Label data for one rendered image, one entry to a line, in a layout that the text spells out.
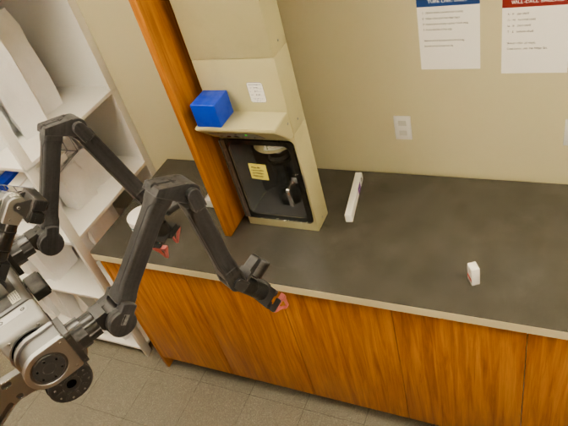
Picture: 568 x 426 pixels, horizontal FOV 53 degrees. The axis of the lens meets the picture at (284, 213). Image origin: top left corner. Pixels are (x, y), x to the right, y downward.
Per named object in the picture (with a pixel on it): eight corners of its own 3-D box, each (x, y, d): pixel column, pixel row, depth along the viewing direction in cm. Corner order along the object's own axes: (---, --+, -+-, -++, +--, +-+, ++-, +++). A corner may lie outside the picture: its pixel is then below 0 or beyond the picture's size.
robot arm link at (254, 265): (216, 275, 178) (232, 287, 172) (236, 243, 178) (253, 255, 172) (240, 285, 186) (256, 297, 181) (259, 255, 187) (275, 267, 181)
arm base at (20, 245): (12, 264, 185) (-9, 238, 178) (34, 250, 188) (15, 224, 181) (20, 276, 180) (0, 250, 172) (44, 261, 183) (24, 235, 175)
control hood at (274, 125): (216, 133, 214) (208, 110, 208) (294, 135, 200) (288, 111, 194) (202, 150, 207) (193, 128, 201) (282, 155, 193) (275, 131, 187)
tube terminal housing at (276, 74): (272, 186, 260) (222, 27, 211) (339, 191, 246) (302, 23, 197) (249, 223, 244) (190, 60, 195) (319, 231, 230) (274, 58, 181)
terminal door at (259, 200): (248, 215, 240) (220, 138, 215) (314, 222, 227) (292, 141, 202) (247, 216, 240) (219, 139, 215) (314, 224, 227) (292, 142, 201)
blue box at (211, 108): (210, 111, 207) (202, 90, 201) (234, 111, 203) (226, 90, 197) (197, 127, 201) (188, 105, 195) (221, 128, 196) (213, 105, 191)
